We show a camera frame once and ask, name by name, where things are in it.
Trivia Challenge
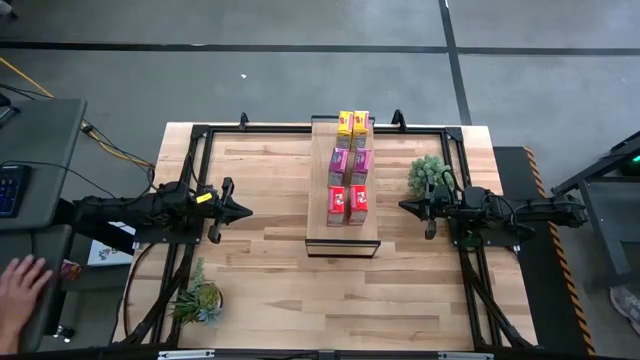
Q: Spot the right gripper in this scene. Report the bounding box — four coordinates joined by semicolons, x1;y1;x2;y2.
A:
398;180;454;241

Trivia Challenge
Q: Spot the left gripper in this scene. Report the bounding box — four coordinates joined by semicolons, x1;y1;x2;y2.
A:
208;176;254;245

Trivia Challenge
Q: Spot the red Froot Loops cereal box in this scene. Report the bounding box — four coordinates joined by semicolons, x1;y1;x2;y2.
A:
347;184;370;226
326;185;347;228

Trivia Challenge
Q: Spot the purple Raisin Bran cereal box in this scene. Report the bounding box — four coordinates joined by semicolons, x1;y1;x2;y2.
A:
327;147;350;188
350;147;374;187

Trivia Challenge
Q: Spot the yellow cereal box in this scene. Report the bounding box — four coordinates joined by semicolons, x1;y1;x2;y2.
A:
335;110;355;150
352;110;372;150

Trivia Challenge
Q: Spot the round green potted plant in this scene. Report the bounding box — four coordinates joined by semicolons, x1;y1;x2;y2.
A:
406;153;456;199

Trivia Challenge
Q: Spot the spiky succulent potted plant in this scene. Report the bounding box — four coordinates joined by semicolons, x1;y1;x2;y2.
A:
168;256;225;327

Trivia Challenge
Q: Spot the white printed box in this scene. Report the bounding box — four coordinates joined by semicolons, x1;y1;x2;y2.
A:
87;219;139;268

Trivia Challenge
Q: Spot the black mat hazard stripe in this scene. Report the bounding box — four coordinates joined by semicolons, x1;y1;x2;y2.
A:
492;145;596;356

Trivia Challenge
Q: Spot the colourful small packet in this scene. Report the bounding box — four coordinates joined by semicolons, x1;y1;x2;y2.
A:
59;259;84;282

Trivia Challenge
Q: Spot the grey desk panel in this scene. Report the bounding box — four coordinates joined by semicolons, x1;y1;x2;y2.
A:
0;223;76;354
0;98;89;232

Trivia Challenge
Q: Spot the black metal side stand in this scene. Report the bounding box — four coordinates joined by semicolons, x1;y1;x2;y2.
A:
557;130;640;289

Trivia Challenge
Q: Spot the backlit black keyboard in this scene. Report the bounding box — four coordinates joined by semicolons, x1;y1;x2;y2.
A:
0;164;32;219

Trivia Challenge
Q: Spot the person's hand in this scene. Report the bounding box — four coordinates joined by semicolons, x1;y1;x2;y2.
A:
0;254;54;354

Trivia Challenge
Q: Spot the person's shoe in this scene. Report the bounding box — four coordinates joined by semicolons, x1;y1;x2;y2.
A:
608;284;640;336

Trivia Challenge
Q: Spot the wooden shelf black metal frame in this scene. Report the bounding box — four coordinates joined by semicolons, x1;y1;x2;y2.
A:
304;115;382;260

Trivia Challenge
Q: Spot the black metal table frame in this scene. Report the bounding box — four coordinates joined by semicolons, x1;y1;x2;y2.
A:
119;108;536;350

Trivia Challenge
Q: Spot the silver metal bracket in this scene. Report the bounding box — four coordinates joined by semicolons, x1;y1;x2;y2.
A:
157;349;216;360
437;352;495;360

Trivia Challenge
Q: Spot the black desk cable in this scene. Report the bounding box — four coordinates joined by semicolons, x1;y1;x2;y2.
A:
0;159;115;197

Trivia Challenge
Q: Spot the yellow floor cable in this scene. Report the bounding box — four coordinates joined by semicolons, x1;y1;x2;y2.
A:
0;55;156;169

